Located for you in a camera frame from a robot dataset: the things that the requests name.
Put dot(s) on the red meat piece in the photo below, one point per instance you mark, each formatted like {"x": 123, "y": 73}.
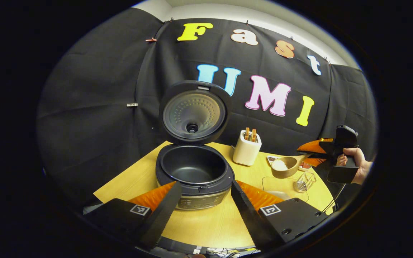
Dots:
{"x": 305, "y": 165}

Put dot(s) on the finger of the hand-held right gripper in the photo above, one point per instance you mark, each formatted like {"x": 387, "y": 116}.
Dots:
{"x": 314, "y": 147}
{"x": 317, "y": 161}

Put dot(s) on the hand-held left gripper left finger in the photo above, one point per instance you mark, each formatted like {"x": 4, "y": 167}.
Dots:
{"x": 161, "y": 218}

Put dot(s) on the wooden spoon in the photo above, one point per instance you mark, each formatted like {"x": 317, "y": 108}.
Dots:
{"x": 292, "y": 166}

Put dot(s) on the white toaster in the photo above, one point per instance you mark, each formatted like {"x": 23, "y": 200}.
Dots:
{"x": 246, "y": 154}

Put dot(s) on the dark rice cooker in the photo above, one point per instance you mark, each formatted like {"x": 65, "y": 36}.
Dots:
{"x": 192, "y": 168}

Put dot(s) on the black backdrop cloth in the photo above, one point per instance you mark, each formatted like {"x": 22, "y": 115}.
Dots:
{"x": 102, "y": 107}

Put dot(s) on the white round plate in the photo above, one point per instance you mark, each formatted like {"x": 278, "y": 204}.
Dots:
{"x": 305, "y": 168}

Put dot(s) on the copper clip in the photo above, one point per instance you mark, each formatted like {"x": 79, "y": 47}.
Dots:
{"x": 151, "y": 39}

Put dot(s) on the small white rice portion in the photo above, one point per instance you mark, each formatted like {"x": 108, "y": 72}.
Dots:
{"x": 280, "y": 165}

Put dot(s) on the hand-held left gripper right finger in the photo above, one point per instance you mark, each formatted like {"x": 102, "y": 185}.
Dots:
{"x": 249, "y": 218}

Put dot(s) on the white divided dish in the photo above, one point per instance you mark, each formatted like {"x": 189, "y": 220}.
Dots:
{"x": 269, "y": 160}

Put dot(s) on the toasted bread slice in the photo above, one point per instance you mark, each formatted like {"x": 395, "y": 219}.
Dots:
{"x": 247, "y": 133}
{"x": 254, "y": 135}

